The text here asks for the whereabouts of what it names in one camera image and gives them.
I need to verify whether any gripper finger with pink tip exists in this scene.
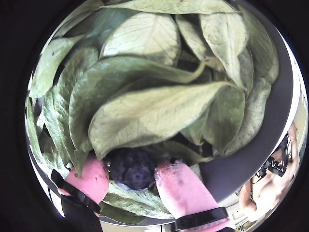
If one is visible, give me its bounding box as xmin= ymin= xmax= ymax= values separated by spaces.
xmin=154 ymin=159 xmax=232 ymax=232
xmin=50 ymin=156 xmax=109 ymax=232

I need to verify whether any pile of green dried leaves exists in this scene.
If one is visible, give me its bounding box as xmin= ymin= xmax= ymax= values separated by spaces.
xmin=25 ymin=0 xmax=281 ymax=219

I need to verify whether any dark grey shallow bowl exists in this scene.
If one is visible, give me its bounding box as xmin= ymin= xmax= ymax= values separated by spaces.
xmin=25 ymin=0 xmax=299 ymax=225

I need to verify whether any dark blueberry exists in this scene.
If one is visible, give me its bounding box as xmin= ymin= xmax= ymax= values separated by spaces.
xmin=110 ymin=148 xmax=156 ymax=191

